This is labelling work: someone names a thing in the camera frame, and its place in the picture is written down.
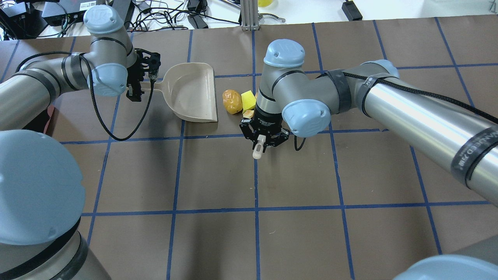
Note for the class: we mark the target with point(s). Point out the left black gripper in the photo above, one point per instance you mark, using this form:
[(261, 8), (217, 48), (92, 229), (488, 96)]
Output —
[(133, 74)]

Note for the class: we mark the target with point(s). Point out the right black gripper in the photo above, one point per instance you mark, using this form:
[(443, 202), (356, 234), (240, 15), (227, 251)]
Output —
[(267, 118)]

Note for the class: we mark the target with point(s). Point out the white hand brush black bristles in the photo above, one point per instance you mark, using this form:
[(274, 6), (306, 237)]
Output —
[(259, 147)]

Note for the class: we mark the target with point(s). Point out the toy croissant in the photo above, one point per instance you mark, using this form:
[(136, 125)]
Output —
[(248, 114)]

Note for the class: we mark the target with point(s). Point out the yellow sponge block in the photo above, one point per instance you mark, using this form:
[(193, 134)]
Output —
[(248, 100)]

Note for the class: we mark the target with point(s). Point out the toy potato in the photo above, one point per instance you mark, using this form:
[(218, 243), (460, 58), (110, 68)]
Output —
[(232, 101)]

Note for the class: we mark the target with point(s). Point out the beige plastic dustpan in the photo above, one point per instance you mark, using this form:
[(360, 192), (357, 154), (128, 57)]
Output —
[(189, 90)]

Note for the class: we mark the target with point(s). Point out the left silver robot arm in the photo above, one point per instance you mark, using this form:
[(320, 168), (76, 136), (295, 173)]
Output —
[(42, 197)]

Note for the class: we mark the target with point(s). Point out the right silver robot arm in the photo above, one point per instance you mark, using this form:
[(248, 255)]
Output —
[(373, 179)]

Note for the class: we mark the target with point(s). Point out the black power adapter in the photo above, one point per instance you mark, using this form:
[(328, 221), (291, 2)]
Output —
[(351, 11)]

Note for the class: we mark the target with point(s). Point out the aluminium frame post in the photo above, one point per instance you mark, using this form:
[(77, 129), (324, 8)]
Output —
[(249, 15)]

